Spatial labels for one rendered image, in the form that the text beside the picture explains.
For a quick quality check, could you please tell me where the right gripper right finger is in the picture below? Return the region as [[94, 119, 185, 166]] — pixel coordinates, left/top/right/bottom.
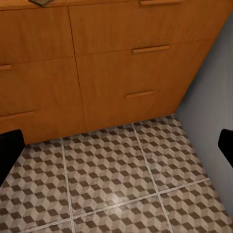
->
[[218, 129, 233, 167]]

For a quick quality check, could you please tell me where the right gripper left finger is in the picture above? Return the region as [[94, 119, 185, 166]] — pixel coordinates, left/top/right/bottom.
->
[[0, 130, 25, 187]]

